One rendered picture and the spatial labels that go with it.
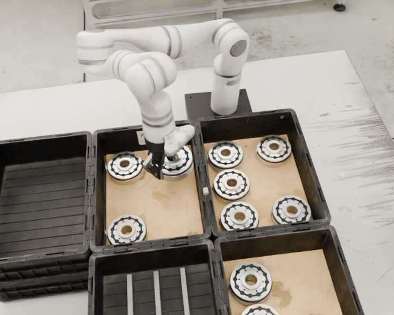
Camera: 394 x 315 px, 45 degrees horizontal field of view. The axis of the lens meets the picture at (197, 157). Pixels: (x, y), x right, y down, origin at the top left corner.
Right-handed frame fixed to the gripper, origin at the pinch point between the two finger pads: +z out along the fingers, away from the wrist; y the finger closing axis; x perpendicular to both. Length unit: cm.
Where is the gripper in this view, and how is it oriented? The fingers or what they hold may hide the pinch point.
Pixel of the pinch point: (165, 167)
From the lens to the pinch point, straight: 122.4
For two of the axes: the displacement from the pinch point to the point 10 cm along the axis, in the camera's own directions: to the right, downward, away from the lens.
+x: 7.9, 4.6, -4.0
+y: -6.1, 6.4, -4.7
